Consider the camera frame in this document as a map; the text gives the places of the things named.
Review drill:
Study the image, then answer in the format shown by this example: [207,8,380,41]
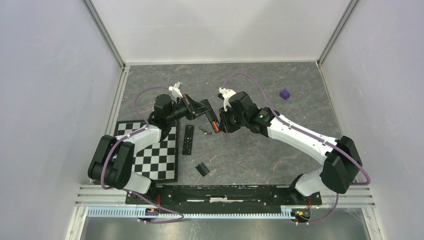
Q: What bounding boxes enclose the black remote with green button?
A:
[182,124,195,156]

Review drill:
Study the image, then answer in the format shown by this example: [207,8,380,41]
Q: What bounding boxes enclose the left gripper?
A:
[166,93,212,123]

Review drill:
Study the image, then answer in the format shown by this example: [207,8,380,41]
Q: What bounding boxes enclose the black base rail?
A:
[144,184,323,214]

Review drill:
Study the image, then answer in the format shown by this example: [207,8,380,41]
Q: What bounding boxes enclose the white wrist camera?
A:
[217,87,236,112]
[168,81,183,99]

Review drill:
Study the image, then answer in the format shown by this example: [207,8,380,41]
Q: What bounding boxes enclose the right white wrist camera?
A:
[217,87,236,112]

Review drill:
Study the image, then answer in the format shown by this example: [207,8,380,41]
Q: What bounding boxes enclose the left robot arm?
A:
[87,94,212,204]

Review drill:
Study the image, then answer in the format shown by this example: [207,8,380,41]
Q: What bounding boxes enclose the orange AAA battery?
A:
[212,120,220,133]

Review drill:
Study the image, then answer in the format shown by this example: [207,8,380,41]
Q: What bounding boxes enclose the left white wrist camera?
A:
[168,81,183,99]

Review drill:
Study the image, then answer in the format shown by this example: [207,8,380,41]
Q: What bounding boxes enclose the black white checkerboard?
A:
[132,120,180,183]

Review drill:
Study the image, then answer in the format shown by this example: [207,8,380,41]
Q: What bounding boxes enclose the black battery cover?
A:
[195,162,210,177]

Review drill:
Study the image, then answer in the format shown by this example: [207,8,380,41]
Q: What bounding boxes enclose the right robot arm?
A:
[191,88,363,204]

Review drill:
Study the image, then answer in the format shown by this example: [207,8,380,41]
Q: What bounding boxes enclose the purple cube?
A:
[279,89,291,100]

